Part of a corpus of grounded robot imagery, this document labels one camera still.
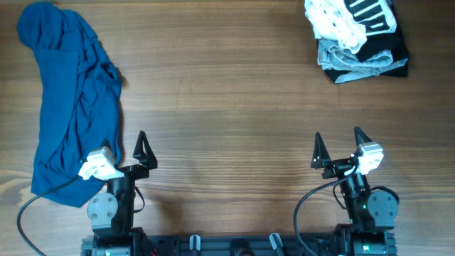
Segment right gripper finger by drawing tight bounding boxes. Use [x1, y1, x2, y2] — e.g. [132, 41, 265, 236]
[354, 127, 372, 146]
[311, 132, 331, 169]

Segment blue t-shirt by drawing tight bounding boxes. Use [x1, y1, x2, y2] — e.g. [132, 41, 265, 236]
[17, 2, 122, 208]

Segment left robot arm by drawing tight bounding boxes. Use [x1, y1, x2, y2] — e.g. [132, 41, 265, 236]
[79, 131, 159, 256]

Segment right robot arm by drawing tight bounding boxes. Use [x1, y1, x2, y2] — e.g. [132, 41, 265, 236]
[311, 127, 400, 256]

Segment black folded garment white stripes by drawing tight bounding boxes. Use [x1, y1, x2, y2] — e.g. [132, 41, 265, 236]
[322, 0, 410, 85]

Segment white patterned folded garment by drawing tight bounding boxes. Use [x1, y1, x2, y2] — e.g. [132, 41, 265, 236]
[304, 0, 367, 54]

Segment black right camera cable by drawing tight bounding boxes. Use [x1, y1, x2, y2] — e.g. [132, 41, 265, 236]
[293, 156, 360, 256]

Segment black camera cable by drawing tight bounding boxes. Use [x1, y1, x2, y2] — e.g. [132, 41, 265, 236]
[293, 156, 360, 256]
[16, 174, 82, 256]

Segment black left camera cable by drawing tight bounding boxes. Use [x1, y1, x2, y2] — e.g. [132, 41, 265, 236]
[16, 174, 82, 256]

